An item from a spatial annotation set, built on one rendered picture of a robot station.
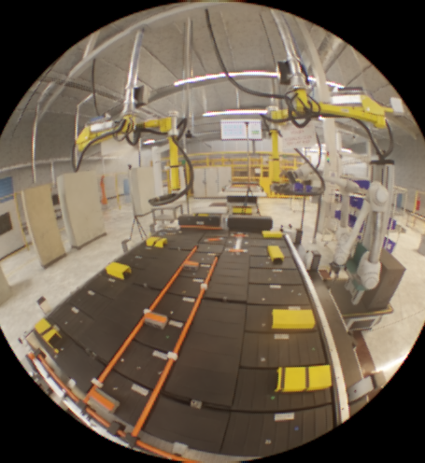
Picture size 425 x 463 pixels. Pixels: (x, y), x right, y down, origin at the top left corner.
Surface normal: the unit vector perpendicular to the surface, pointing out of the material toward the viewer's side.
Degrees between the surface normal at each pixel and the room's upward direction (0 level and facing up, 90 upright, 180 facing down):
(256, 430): 0
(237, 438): 0
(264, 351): 0
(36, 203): 90
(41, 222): 90
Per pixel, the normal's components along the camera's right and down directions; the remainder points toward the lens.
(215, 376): -0.04, -0.94
